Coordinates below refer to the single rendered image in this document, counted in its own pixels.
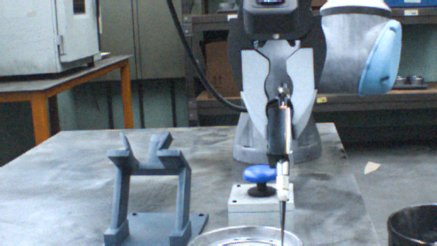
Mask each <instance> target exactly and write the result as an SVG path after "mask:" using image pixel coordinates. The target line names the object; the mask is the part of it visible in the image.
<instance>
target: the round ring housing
mask: <svg viewBox="0 0 437 246"><path fill-rule="evenodd" d="M231 243H267V244H270V245H275V246H282V238H281V229H280V228H277V227H275V226H269V225H266V226H264V225H236V226H230V227H225V228H218V229H215V230H212V231H207V232H205V233H203V234H201V235H200V236H197V237H195V239H192V240H191V242H190V243H189V244H188V246H225V245H227V244H231ZM303 244H304V243H303V241H302V240H301V238H300V237H299V236H297V235H296V234H294V233H293V232H291V231H288V230H285V229H284V236H283V246H303Z"/></svg>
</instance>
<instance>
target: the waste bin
mask: <svg viewBox="0 0 437 246"><path fill-rule="evenodd" d="M387 232H388V239H387V246H437V203H432V204H420V205H415V206H410V207H407V208H402V209H399V210H398V211H396V212H394V213H393V214H391V215H390V216H389V217H388V218H387Z"/></svg>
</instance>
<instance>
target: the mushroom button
mask: <svg viewBox="0 0 437 246"><path fill-rule="evenodd" d="M242 176H243V179H244V180H246V181H249V182H254V183H256V190H257V191H264V190H267V182H271V181H273V180H275V179H277V170H276V169H270V168H269V165H254V166H251V167H249V168H247V169H246V170H245V171H244V172H243V174H242Z"/></svg>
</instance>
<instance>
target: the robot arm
mask: <svg viewBox="0 0 437 246"><path fill-rule="evenodd" d="M312 1H314V0H235V4H237V5H238V6H240V7H239V10H238V14H237V18H230V19H229V22H230V32H229V36H228V39H227V56H228V60H229V62H230V65H231V71H232V72H233V74H234V77H235V79H236V82H237V86H238V88H239V91H240V92H241V100H242V107H244V108H247V109H248V113H241V115H240V119H239V121H238V124H237V130H236V135H235V137H234V140H233V144H232V149H233V158H234V159H235V160H238V161H240V162H243V163H247V164H250V165H269V162H268V159H267V156H266V151H268V152H269V150H268V149H267V145H268V142H269V140H268V134H269V132H268V130H269V128H268V126H269V125H268V122H269V121H268V119H269V118H268V117H267V115H268V114H269V108H278V103H277V104H274V105H272V106H270V107H269V108H267V104H268V102H269V101H270V100H271V99H274V98H275V89H276V88H277V89H278V85H279V83H281V84H286V85H287V88H288V89H289V91H290V99H287V108H290V116H291V132H292V138H293V141H292V142H293V157H294V164H297V163H301V162H309V161H312V160H315V159H317V158H318V157H319V156H321V154H322V139H321V138H320V136H319V133H318V127H317V126H316V123H315V121H314V119H313V114H312V107H313V103H314V100H315V97H316V95H317V94H324V95H360V96H361V97H364V96H366V95H377V94H386V93H387V92H388V91H390V90H391V88H392V87H393V83H394V82H395V80H396V74H397V72H398V70H399V59H400V50H401V39H402V37H401V26H400V23H399V22H397V21H396V20H392V10H391V9H390V8H389V7H388V6H387V5H386V4H385V3H384V2H383V1H382V0H329V1H328V2H327V3H326V4H325V5H324V6H323V7H322V8H321V10H320V14H317V15H314V14H313V12H312Z"/></svg>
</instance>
